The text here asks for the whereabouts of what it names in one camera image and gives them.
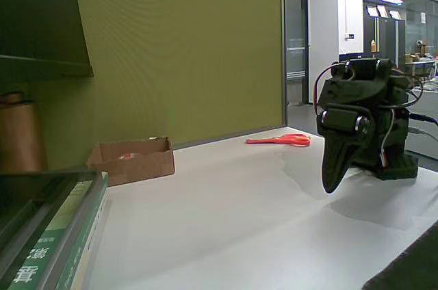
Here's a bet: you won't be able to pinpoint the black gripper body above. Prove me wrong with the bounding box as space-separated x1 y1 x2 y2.
316 105 374 146

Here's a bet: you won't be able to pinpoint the brown cardboard box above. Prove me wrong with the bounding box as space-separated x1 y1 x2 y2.
88 136 177 187

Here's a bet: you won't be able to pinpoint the brown paper roll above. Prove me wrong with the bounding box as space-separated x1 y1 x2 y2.
0 93 48 173

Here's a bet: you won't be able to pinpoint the orange scissors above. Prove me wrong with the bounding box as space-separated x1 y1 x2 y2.
246 133 311 148

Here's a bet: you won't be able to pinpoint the grey cabinet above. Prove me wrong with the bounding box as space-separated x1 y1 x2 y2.
405 87 438 161

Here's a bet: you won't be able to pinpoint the black cabinet row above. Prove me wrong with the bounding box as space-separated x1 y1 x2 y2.
363 14 407 68

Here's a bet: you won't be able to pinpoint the cluttered background desk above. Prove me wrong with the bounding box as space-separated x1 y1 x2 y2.
405 39 438 91

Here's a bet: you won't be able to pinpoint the olive green partition panel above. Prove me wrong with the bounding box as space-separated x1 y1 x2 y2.
71 0 289 150

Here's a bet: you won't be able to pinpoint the green and white book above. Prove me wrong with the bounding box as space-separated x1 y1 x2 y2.
54 172 112 290

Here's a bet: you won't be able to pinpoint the green book with Chinese title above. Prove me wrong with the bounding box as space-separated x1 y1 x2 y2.
6 179 95 290

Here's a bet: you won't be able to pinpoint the dark green overhead shelf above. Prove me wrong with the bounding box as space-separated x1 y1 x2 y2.
0 0 94 83

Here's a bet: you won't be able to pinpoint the grey cable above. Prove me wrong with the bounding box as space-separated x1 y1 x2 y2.
409 127 438 142

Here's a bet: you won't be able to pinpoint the black cable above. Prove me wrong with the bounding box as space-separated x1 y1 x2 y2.
409 113 438 124

